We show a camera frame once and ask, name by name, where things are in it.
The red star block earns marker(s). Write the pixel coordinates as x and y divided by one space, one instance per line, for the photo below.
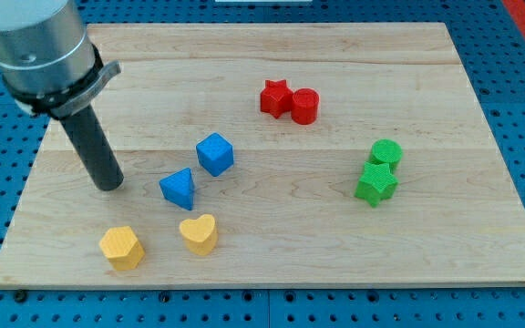
276 98

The yellow hexagon block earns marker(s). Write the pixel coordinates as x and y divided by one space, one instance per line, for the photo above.
122 248

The blue cube block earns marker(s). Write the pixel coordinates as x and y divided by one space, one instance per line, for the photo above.
215 154

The green cylinder block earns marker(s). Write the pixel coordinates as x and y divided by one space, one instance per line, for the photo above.
386 151

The red cylinder block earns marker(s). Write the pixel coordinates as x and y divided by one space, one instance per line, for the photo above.
305 103

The blue triangle block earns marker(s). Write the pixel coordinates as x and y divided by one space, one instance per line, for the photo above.
178 188

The green star block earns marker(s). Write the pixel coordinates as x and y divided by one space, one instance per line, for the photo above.
376 183

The yellow heart block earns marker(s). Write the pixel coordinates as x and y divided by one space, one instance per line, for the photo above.
199 235

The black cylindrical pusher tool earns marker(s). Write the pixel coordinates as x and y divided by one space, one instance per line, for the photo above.
90 142

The wooden board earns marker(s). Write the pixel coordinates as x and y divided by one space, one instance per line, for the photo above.
285 211

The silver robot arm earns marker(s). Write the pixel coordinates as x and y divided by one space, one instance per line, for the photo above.
48 63

